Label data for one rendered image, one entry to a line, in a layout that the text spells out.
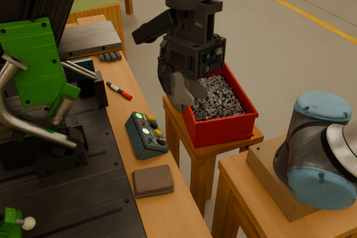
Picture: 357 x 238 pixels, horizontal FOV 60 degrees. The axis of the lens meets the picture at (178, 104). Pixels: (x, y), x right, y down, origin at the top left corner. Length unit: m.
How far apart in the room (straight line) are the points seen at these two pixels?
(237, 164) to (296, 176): 0.36
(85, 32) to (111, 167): 0.43
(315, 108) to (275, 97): 1.93
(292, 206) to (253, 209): 0.10
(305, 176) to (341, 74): 2.57
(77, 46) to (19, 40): 0.20
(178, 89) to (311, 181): 0.29
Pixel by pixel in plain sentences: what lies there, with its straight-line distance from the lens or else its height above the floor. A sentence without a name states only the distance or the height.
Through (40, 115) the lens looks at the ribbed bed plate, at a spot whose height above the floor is 1.03.
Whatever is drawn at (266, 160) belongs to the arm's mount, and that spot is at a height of 0.92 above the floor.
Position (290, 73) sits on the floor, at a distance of 2.96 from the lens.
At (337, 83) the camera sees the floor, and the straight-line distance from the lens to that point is 3.00.
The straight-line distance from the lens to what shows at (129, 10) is 3.92.
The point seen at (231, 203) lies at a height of 0.71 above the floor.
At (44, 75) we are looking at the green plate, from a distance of 0.83.
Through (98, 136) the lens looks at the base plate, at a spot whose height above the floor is 0.90.
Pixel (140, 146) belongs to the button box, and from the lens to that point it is 0.87.
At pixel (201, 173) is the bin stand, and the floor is 0.70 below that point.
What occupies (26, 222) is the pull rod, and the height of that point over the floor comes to 0.96.
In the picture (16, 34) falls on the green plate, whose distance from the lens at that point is 0.81.
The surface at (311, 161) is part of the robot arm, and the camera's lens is 0.62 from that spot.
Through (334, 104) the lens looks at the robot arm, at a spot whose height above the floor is 1.15.
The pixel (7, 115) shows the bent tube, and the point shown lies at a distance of 0.84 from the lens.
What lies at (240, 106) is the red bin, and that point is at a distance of 1.10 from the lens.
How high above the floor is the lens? 1.58
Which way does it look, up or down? 40 degrees down
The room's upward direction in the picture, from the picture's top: straight up
